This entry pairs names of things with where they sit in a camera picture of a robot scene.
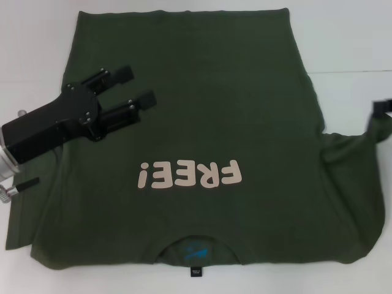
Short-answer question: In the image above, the dark green FREE T-shirt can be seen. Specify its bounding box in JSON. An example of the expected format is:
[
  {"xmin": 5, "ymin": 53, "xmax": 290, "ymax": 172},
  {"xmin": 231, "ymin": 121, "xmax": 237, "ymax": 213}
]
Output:
[{"xmin": 6, "ymin": 9, "xmax": 388, "ymax": 279}]

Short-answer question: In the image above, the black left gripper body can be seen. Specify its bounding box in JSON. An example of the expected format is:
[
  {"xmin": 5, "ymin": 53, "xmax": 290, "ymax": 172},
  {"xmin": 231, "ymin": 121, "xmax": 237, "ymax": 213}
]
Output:
[{"xmin": 1, "ymin": 83, "xmax": 107, "ymax": 165}]

